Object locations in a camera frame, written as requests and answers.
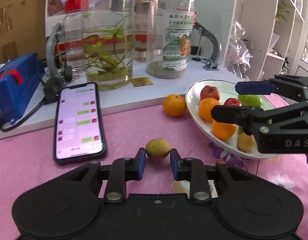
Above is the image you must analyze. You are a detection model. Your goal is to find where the small green tomato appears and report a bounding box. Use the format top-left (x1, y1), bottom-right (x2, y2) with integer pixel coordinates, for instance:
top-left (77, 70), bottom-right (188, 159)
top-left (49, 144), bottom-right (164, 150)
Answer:
top-left (238, 126), bottom-right (244, 134)

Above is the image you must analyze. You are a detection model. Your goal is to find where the small red apple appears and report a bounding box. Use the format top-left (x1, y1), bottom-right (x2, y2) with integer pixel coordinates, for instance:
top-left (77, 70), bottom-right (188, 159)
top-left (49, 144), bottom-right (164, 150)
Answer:
top-left (223, 98), bottom-right (242, 106)

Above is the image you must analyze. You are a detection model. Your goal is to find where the orange tangerine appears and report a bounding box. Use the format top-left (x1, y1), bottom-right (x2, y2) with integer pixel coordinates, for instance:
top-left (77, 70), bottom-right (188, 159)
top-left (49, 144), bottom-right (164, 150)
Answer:
top-left (211, 120), bottom-right (237, 140)
top-left (198, 98), bottom-right (220, 122)
top-left (163, 94), bottom-right (187, 117)

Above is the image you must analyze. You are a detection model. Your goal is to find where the small yellow-brown longan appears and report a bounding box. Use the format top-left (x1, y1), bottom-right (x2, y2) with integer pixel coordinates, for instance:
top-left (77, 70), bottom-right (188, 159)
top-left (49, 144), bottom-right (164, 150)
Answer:
top-left (145, 138), bottom-right (171, 160)

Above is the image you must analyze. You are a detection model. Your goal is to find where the large green jujube in plate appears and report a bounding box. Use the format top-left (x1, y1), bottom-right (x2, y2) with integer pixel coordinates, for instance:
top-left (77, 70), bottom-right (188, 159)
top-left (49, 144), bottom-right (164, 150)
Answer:
top-left (237, 94), bottom-right (262, 107)

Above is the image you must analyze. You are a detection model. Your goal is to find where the white ceramic plate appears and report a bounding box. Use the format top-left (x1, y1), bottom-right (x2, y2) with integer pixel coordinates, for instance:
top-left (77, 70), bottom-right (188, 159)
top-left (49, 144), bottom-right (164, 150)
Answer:
top-left (185, 80), bottom-right (279, 160)

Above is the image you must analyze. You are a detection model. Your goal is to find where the crumpled plastic bag right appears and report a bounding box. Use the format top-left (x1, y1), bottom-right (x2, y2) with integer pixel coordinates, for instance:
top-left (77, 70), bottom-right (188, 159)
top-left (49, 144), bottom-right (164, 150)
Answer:
top-left (225, 20), bottom-right (253, 81)

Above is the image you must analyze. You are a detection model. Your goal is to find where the orange tangerine in plate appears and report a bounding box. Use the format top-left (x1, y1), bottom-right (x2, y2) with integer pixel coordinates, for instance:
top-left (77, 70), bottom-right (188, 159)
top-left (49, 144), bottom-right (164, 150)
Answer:
top-left (198, 98), bottom-right (220, 122)

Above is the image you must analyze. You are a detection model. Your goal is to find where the black smartphone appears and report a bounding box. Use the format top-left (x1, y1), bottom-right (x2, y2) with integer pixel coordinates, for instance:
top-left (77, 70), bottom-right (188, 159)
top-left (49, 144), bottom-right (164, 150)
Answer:
top-left (53, 82), bottom-right (107, 165)

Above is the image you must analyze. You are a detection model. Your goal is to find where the white bookshelf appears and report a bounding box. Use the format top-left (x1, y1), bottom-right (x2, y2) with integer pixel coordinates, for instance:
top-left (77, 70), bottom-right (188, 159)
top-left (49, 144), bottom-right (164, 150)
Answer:
top-left (195, 0), bottom-right (308, 81)

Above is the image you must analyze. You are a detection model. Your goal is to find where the white raised shelf board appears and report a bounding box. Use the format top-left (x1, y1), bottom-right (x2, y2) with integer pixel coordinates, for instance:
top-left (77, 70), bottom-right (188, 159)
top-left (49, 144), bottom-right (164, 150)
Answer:
top-left (0, 60), bottom-right (239, 139)

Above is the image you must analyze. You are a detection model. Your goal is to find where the small gold card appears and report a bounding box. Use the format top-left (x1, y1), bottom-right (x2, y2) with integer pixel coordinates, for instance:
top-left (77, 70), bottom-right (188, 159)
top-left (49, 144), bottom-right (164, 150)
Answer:
top-left (131, 76), bottom-right (153, 87)

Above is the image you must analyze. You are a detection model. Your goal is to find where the pink floral tablecloth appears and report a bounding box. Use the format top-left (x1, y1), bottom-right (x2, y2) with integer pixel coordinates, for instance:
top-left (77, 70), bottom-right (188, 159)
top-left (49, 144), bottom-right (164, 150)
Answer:
top-left (0, 106), bottom-right (308, 239)

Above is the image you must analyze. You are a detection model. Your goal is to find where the black power adapter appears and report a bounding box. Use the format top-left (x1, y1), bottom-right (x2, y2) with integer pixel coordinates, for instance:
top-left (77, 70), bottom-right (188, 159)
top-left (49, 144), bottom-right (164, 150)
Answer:
top-left (43, 79), bottom-right (61, 105)

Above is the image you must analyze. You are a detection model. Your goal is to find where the clear jar with label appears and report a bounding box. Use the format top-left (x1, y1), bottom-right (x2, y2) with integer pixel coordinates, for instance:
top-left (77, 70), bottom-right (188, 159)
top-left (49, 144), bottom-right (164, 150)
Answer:
top-left (146, 0), bottom-right (196, 79)

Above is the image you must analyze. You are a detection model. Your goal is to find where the tall glass vase with plants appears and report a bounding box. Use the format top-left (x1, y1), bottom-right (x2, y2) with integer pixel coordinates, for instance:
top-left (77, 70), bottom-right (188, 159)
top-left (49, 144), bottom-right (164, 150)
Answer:
top-left (81, 0), bottom-right (133, 90)

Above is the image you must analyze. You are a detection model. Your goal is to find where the blue tool box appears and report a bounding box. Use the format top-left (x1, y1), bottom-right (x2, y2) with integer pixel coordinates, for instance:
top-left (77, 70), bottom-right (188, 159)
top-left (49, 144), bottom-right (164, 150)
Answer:
top-left (0, 53), bottom-right (45, 124)

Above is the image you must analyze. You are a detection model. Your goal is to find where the cola bottle red cap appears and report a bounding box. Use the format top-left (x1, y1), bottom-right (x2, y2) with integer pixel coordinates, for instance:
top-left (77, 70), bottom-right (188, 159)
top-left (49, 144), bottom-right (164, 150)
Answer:
top-left (133, 0), bottom-right (150, 62)

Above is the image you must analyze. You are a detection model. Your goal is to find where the small bottle red cap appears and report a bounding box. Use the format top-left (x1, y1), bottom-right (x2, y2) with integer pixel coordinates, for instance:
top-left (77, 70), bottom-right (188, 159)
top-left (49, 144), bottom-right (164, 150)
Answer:
top-left (63, 0), bottom-right (88, 73)

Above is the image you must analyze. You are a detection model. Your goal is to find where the cardboard box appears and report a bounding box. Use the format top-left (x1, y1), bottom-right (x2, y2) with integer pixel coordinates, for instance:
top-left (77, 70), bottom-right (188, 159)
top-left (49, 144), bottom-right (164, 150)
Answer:
top-left (0, 0), bottom-right (47, 64)

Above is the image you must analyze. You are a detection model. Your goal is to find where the grey bracket right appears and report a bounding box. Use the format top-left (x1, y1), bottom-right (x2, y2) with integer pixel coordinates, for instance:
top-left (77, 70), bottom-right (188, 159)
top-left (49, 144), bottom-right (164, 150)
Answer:
top-left (195, 22), bottom-right (222, 71)

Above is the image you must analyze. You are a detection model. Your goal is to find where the grey bracket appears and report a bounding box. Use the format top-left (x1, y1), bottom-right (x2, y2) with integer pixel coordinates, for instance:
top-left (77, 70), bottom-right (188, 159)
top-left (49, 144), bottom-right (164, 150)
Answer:
top-left (195, 22), bottom-right (222, 71)
top-left (46, 23), bottom-right (73, 87)

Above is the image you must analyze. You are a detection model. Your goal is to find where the grey bracket left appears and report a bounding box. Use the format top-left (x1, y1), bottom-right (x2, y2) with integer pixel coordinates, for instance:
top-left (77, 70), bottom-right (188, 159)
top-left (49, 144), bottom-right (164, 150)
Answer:
top-left (46, 23), bottom-right (73, 87)

